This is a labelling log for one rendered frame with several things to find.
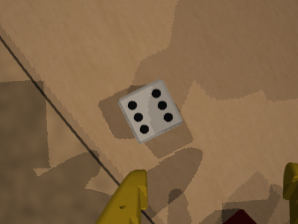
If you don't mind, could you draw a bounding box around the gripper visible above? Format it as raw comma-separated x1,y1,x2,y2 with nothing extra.
95,162,298,224

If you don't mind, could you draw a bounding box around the white die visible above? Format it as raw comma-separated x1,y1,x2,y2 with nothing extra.
118,79,183,144

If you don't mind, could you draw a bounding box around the red die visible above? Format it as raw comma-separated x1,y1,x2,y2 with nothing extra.
223,209,256,224

